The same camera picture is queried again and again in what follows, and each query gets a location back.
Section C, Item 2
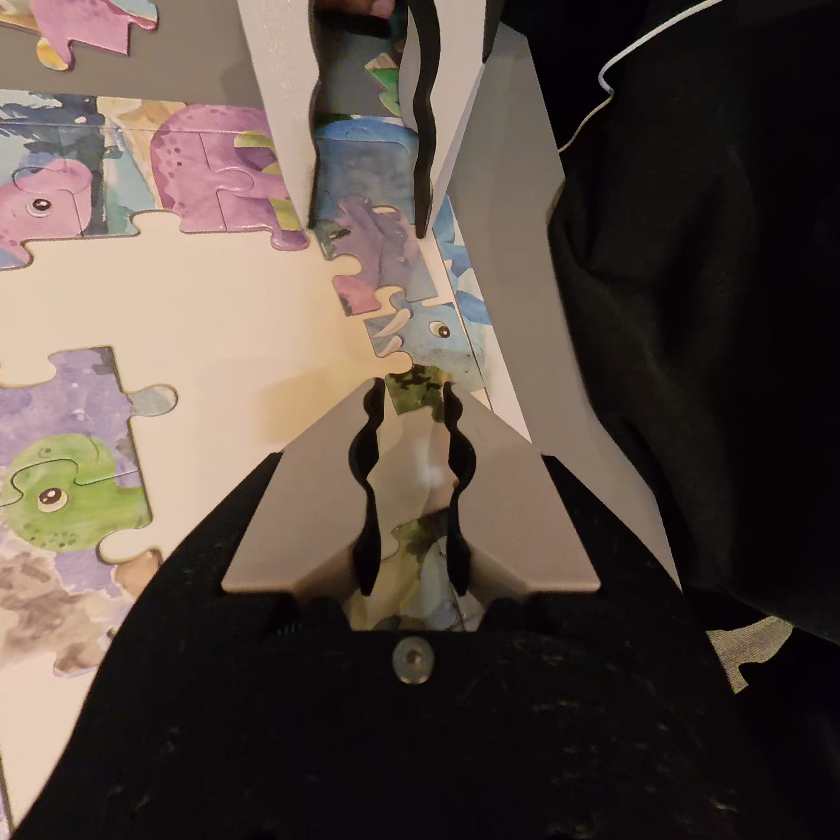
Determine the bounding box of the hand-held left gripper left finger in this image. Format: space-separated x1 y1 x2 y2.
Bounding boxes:
220 378 388 599

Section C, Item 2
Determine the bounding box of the green dinosaur brown puzzle piece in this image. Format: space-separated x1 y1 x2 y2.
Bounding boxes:
363 51 404 120

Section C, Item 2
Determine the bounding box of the pink dinosaur head puzzle piece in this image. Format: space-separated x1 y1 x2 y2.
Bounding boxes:
0 123 144 271

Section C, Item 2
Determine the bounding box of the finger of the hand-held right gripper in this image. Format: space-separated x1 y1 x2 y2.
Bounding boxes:
236 0 324 231
399 0 488 240

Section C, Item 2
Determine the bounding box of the purple dinosaur body puzzle piece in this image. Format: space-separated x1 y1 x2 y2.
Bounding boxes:
98 123 227 236

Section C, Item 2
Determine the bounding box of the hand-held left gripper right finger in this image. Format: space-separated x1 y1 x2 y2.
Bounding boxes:
444 381 602 608

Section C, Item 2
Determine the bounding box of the dinosaur puzzle tray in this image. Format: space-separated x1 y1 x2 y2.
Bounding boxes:
0 88 534 828

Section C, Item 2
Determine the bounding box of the thin white cord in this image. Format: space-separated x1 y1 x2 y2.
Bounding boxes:
558 0 718 153

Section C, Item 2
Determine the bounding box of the blue dinosaur body puzzle piece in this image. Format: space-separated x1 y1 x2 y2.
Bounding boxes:
312 119 421 224

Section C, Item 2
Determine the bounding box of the purple blue green puzzle piece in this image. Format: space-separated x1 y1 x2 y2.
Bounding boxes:
200 128 309 253

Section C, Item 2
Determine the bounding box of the blue triceratops head puzzle piece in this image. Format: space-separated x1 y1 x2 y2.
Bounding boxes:
363 290 492 416

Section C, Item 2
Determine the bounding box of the person's right hand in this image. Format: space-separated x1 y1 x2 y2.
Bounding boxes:
314 0 396 19

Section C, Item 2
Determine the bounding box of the pastel purple pink puzzle piece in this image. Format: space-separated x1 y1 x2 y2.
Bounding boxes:
320 193 437 318

